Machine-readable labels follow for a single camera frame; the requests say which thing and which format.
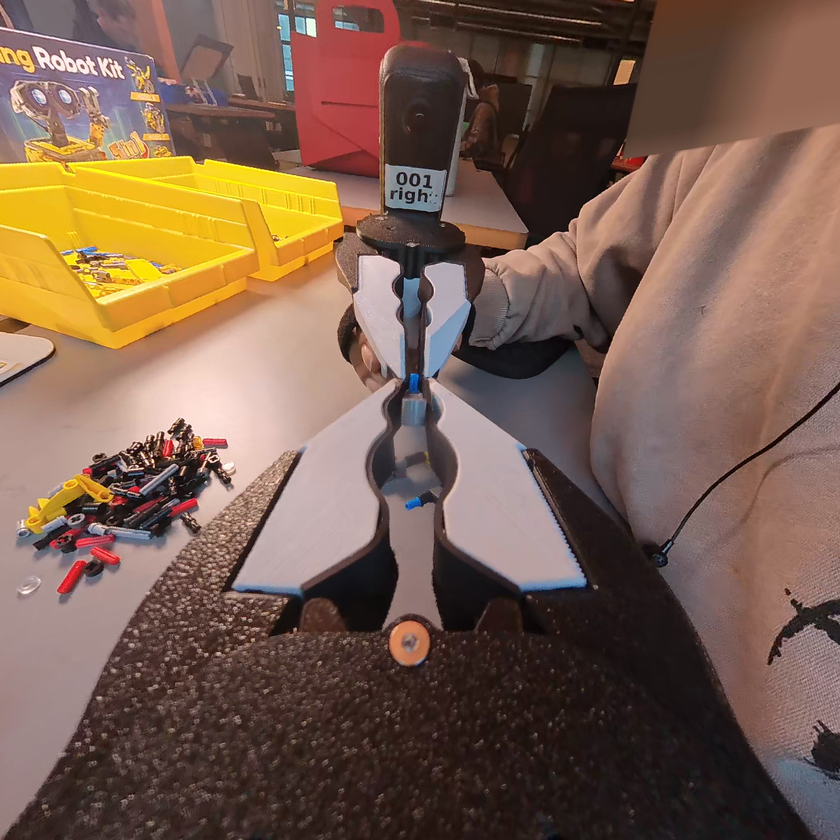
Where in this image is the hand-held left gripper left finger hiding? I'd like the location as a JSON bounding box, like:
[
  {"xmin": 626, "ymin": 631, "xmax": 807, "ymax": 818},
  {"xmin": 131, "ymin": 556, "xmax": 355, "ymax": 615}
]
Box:
[{"xmin": 231, "ymin": 379, "xmax": 403, "ymax": 621}]

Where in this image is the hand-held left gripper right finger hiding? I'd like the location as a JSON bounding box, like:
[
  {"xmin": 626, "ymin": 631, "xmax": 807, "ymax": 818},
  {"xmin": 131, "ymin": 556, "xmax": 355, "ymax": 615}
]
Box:
[{"xmin": 425, "ymin": 381, "xmax": 587, "ymax": 621}]

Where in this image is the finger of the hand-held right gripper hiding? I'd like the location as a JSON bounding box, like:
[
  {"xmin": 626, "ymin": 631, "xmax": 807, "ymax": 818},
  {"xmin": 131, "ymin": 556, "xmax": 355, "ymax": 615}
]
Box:
[
  {"xmin": 419, "ymin": 261, "xmax": 473, "ymax": 380},
  {"xmin": 353, "ymin": 255, "xmax": 411, "ymax": 380}
]

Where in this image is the grey connector with blue pin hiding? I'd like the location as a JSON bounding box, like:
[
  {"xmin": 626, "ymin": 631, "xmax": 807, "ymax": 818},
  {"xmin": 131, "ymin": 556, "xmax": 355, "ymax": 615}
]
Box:
[{"xmin": 399, "ymin": 373, "xmax": 431, "ymax": 429}]

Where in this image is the pile of small building pieces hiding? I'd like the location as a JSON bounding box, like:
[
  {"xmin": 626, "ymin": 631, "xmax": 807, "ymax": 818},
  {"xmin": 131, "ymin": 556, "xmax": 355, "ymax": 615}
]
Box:
[{"xmin": 16, "ymin": 418, "xmax": 237, "ymax": 595}]

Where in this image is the yellow storage bin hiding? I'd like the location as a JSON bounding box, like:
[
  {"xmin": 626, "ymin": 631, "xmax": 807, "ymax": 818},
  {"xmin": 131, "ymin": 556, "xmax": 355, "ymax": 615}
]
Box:
[
  {"xmin": 69, "ymin": 157, "xmax": 345, "ymax": 283},
  {"xmin": 0, "ymin": 161, "xmax": 261, "ymax": 350}
]

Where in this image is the person's right forearm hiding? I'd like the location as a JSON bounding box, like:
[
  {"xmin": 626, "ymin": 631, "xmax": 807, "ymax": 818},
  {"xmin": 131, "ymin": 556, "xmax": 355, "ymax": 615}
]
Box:
[{"xmin": 467, "ymin": 226, "xmax": 647, "ymax": 355}]

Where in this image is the person's right hand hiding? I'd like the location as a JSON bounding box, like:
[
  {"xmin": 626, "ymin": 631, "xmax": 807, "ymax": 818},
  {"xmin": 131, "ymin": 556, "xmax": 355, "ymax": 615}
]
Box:
[{"xmin": 348, "ymin": 314, "xmax": 403, "ymax": 396}]

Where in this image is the brown bag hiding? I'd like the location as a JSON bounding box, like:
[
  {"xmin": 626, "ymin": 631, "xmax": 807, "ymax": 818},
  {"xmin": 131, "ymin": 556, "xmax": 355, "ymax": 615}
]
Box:
[{"xmin": 462, "ymin": 62, "xmax": 503, "ymax": 161}]

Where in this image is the red bag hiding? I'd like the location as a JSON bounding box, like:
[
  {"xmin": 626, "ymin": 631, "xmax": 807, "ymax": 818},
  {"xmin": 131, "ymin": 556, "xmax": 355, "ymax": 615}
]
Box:
[{"xmin": 289, "ymin": 0, "xmax": 403, "ymax": 178}]

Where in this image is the black wrist rest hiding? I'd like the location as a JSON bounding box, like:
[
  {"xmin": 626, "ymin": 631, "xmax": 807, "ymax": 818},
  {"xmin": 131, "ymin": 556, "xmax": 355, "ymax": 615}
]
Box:
[{"xmin": 453, "ymin": 333, "xmax": 572, "ymax": 380}]

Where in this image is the yellow beam assembly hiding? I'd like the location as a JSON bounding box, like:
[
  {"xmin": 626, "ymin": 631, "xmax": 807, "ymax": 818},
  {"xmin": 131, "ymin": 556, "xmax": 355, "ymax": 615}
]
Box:
[{"xmin": 394, "ymin": 451, "xmax": 441, "ymax": 511}]

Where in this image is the adjacent grey table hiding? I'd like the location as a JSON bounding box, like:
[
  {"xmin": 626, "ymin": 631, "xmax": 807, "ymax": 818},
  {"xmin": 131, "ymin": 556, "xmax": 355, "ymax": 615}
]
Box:
[{"xmin": 289, "ymin": 157, "xmax": 529, "ymax": 250}]

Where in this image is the black office chair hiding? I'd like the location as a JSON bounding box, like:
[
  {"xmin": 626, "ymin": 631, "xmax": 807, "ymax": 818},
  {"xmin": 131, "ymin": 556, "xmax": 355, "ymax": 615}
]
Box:
[{"xmin": 502, "ymin": 82, "xmax": 641, "ymax": 231}]

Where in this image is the person's beige sweatshirt torso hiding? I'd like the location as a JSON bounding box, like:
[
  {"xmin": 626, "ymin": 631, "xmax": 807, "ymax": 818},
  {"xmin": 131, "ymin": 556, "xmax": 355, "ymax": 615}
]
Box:
[{"xmin": 587, "ymin": 125, "xmax": 840, "ymax": 840}]

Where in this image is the heap of yellow building pieces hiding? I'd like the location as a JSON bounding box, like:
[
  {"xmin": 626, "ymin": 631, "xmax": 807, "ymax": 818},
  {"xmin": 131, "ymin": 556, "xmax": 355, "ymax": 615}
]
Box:
[{"xmin": 62, "ymin": 245, "xmax": 186, "ymax": 299}]

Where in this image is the robot kit box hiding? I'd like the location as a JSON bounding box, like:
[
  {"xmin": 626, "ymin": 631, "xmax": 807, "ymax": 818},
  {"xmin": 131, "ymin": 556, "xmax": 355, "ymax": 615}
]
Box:
[{"xmin": 0, "ymin": 28, "xmax": 177, "ymax": 165}]

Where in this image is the black earphone cable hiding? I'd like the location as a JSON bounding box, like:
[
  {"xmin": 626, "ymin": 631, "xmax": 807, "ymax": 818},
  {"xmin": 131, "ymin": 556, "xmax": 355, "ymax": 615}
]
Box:
[{"xmin": 646, "ymin": 377, "xmax": 840, "ymax": 568}]

